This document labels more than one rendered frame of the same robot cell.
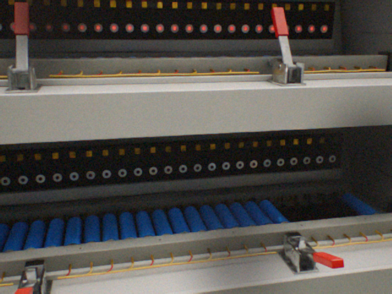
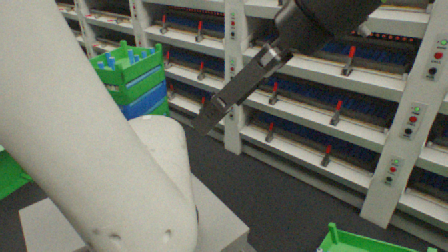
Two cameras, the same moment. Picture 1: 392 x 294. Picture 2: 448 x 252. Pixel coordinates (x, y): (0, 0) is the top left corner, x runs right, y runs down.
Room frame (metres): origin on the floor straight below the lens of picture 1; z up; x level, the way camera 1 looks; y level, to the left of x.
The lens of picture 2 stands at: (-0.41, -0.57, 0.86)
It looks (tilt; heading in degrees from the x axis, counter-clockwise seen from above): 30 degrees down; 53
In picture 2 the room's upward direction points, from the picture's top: straight up
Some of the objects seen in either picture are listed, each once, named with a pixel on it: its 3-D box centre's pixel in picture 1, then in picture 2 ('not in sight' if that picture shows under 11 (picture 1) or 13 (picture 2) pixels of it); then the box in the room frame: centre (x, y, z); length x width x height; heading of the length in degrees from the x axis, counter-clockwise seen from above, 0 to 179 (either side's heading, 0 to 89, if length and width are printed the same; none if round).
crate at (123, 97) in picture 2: not in sight; (126, 79); (-0.08, 0.56, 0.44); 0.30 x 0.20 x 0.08; 35
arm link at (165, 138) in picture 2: not in sight; (154, 172); (-0.28, -0.18, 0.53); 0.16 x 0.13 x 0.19; 65
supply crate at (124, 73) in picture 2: not in sight; (122, 60); (-0.08, 0.56, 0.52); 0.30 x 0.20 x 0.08; 35
